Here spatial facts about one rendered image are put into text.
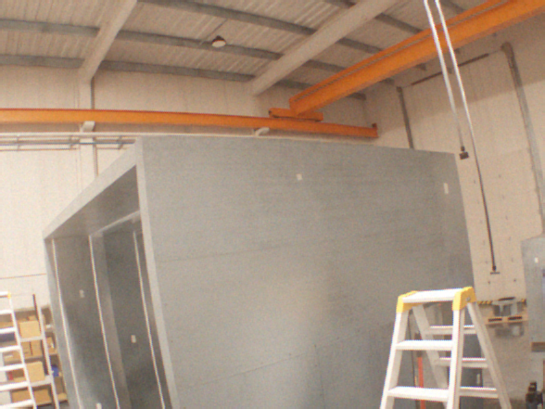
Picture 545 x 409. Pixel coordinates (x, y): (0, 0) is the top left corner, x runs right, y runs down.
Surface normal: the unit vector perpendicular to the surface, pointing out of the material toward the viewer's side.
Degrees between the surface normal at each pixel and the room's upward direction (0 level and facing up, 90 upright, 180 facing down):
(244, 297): 90
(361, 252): 90
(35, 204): 90
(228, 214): 90
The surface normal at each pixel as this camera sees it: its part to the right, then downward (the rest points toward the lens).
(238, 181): 0.62, -0.15
